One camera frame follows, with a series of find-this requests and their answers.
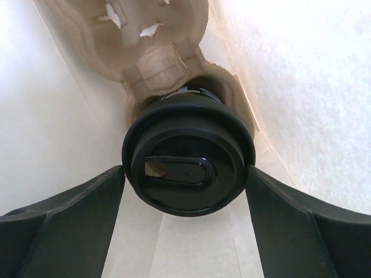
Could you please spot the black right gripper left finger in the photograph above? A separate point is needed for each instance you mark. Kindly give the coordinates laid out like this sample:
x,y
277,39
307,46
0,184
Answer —
x,y
66,235

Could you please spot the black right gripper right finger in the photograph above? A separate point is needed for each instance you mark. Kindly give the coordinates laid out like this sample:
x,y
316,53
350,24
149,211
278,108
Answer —
x,y
301,236

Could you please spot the black cup lid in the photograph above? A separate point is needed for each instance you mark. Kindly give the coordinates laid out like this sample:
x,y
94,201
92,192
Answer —
x,y
188,156

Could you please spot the brown paper bag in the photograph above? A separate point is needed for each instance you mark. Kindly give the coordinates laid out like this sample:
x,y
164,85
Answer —
x,y
305,68

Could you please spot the black coffee cup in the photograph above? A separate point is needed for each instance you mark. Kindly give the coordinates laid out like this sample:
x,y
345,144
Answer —
x,y
192,90

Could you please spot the single brown cup carrier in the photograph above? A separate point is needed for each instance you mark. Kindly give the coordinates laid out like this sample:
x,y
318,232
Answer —
x,y
150,47

